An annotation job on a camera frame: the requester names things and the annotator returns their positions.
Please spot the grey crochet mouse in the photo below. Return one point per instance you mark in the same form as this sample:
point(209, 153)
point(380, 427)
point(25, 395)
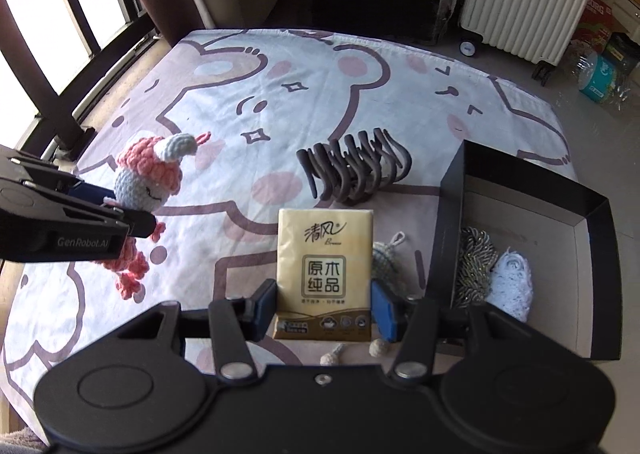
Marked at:
point(387, 259)

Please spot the pink white crochet doll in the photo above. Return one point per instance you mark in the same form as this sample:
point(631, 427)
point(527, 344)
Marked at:
point(145, 179)

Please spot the yellow tissue pack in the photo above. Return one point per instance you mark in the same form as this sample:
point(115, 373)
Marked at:
point(325, 254)

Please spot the shrink-wrapped water bottle pack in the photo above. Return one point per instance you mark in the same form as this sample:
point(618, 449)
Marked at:
point(600, 76)

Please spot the black window frame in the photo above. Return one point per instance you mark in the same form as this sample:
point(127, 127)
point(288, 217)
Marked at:
point(50, 89)

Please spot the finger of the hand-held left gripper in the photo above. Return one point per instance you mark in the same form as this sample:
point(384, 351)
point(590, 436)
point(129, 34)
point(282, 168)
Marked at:
point(87, 193)
point(135, 223)

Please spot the red cardboard carton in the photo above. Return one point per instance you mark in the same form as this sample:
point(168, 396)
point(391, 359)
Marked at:
point(595, 24)

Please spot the bear printed blanket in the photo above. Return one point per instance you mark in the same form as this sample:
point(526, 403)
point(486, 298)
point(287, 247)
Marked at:
point(240, 84)

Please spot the black cardboard box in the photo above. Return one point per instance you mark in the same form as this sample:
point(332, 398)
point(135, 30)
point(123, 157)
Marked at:
point(445, 234)

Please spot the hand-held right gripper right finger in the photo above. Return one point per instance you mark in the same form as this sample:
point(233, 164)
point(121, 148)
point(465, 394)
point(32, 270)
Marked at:
point(384, 309)

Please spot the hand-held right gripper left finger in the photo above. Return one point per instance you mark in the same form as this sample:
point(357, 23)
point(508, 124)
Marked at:
point(265, 306)

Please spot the brown hair claw clip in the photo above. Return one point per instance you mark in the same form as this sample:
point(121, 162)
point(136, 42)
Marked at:
point(355, 169)

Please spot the black waste bin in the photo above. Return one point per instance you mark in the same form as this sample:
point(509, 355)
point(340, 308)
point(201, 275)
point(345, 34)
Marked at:
point(622, 51)

